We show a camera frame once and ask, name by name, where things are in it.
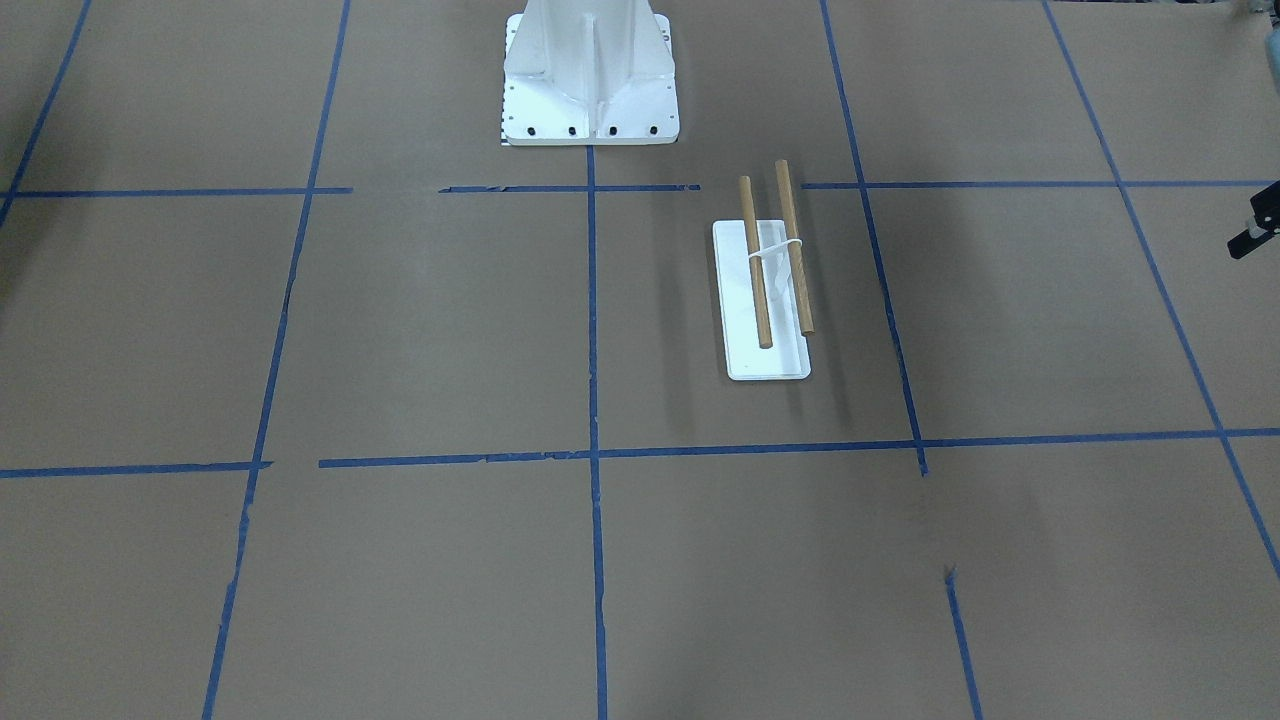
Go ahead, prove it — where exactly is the white towel rack base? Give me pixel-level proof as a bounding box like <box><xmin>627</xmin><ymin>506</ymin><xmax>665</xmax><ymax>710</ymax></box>
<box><xmin>712</xmin><ymin>219</ymin><xmax>812</xmax><ymax>382</ymax></box>

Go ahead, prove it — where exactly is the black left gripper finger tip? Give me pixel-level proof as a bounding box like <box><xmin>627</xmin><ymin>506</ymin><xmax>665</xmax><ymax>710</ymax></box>
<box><xmin>1226</xmin><ymin>181</ymin><xmax>1280</xmax><ymax>260</ymax></box>

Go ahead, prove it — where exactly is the white rack bracket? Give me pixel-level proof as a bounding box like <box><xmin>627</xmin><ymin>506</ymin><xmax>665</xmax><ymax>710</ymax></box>
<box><xmin>748</xmin><ymin>238</ymin><xmax>803</xmax><ymax>300</ymax></box>

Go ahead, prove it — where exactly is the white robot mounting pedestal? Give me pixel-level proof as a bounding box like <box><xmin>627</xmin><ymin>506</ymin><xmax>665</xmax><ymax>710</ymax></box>
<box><xmin>500</xmin><ymin>1</ymin><xmax>681</xmax><ymax>147</ymax></box>

